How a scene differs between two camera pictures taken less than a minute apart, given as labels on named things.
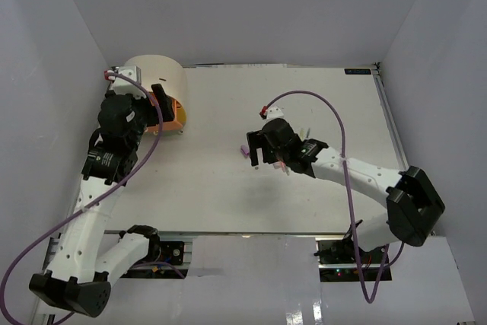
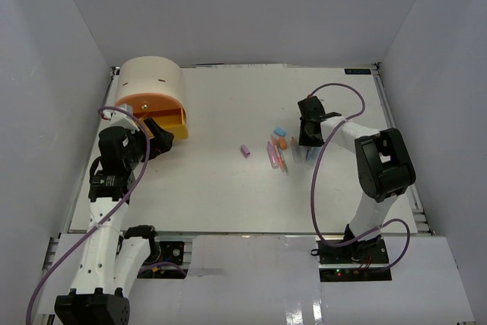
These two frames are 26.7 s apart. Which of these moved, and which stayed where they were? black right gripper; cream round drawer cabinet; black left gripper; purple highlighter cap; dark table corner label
Moved: black right gripper; black left gripper
Stayed: purple highlighter cap; cream round drawer cabinet; dark table corner label
